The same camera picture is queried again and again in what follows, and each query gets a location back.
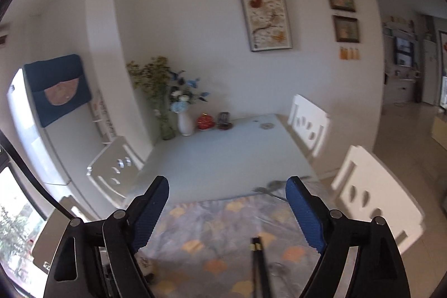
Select black phone stand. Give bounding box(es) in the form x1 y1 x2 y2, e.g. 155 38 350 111
217 112 233 129

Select wall television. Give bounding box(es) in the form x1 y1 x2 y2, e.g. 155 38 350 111
394 36 416 67

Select glass vase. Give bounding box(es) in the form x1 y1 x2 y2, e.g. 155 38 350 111
159 99 176 140

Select black chopstick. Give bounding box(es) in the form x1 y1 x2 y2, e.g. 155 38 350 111
250 237 264 298
255 237 272 298

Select butterfly framed picture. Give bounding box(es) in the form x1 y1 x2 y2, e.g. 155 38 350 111
232 0 293 52

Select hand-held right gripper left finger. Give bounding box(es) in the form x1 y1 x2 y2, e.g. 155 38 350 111
44 176 170 298

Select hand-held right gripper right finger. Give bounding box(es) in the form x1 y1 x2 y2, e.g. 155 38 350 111
286 176 411 298

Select white ceramic vase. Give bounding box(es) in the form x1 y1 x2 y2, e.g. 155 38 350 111
177 111 194 137

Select blue artificial flowers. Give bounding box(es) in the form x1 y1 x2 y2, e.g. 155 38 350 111
169 70 212 113

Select dried flower stems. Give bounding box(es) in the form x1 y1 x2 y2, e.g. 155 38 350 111
126 56 172 103

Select fan-pattern tablecloth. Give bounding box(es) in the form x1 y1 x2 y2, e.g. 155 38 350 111
138 195 336 298

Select red lidded tea cup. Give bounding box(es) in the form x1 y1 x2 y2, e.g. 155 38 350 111
197 114 215 130

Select white hanging decoration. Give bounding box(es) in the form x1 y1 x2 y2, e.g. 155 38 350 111
92 92 117 141

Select white refrigerator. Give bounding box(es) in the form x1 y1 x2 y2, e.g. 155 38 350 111
7 68 116 187

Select glass window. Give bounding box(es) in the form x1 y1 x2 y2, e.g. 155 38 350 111
0 134 53 295

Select orange hanging tags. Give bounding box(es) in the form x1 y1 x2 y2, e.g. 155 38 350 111
339 46 361 60

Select blue cloth cover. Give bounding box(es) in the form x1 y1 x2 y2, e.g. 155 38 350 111
24 54 92 128

